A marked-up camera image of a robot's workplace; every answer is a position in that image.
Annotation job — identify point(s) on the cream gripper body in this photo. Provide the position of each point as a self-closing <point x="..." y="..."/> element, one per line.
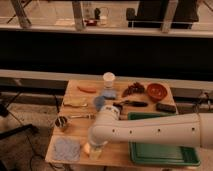
<point x="95" y="152"/>

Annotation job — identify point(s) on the yellow apple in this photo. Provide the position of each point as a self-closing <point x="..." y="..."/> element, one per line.
<point x="86" y="148"/>

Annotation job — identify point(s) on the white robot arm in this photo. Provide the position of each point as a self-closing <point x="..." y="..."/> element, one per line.
<point x="189" y="130"/>

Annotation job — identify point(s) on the green plastic tray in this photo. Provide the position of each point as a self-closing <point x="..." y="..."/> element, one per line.
<point x="164" y="155"/>

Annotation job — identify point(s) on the blue cloth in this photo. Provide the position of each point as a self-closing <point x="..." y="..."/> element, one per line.
<point x="65" y="149"/>

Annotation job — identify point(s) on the metal fork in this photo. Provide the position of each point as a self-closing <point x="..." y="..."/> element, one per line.
<point x="89" y="116"/>

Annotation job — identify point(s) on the small metal cup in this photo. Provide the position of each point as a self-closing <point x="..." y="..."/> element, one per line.
<point x="61" y="123"/>

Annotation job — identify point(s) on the blue cup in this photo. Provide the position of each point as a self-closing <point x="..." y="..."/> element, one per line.
<point x="99" y="102"/>

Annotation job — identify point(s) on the small black box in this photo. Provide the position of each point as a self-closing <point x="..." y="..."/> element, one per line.
<point x="120" y="107"/>

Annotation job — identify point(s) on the yellow banana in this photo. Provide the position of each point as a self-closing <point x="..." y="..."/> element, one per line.
<point x="75" y="103"/>

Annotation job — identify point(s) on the blue sponge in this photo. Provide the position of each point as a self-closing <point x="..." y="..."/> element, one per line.
<point x="109" y="94"/>

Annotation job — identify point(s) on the orange carrot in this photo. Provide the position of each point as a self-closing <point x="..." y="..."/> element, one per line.
<point x="87" y="89"/>

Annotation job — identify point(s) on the white cup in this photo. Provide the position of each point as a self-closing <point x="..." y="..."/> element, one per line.
<point x="109" y="79"/>

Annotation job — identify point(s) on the orange bowl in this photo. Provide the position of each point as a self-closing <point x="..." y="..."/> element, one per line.
<point x="156" y="92"/>

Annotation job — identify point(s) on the black rectangular block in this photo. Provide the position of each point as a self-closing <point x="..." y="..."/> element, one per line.
<point x="165" y="108"/>

